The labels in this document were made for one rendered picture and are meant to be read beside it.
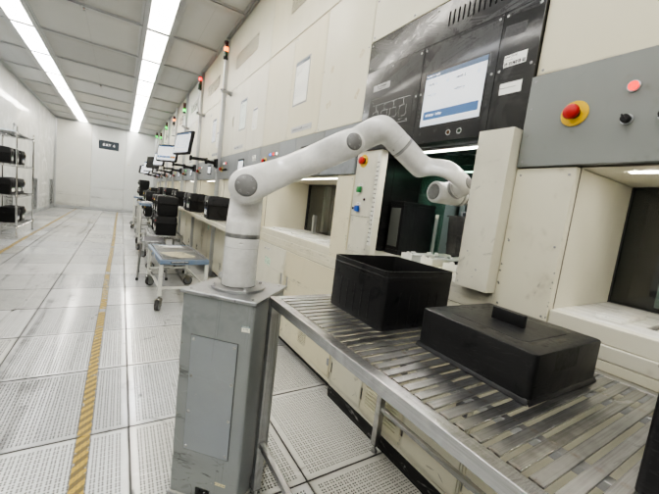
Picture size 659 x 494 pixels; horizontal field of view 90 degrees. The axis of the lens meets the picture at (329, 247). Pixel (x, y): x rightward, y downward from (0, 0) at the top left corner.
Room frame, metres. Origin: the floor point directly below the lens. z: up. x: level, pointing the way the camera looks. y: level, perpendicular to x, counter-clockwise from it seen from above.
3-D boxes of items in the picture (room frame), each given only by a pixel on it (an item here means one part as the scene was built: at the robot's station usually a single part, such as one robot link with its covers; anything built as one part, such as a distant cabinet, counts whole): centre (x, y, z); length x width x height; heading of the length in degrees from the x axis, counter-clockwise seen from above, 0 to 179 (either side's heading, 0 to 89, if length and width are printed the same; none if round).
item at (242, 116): (3.86, 0.94, 1.50); 1.52 x 0.99 x 3.00; 33
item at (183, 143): (4.13, 1.74, 1.59); 0.50 x 0.41 x 0.36; 123
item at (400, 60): (1.69, -0.68, 0.98); 0.95 x 0.88 x 1.95; 123
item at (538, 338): (0.78, -0.45, 0.83); 0.29 x 0.29 x 0.13; 31
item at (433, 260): (1.71, -0.52, 0.89); 0.22 x 0.21 x 0.04; 123
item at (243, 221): (1.21, 0.32, 1.07); 0.19 x 0.12 x 0.24; 13
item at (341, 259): (1.08, -0.21, 0.85); 0.28 x 0.28 x 0.17; 31
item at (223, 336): (1.18, 0.31, 0.38); 0.28 x 0.28 x 0.76; 78
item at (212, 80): (5.12, 1.75, 1.50); 1.52 x 0.99 x 3.00; 33
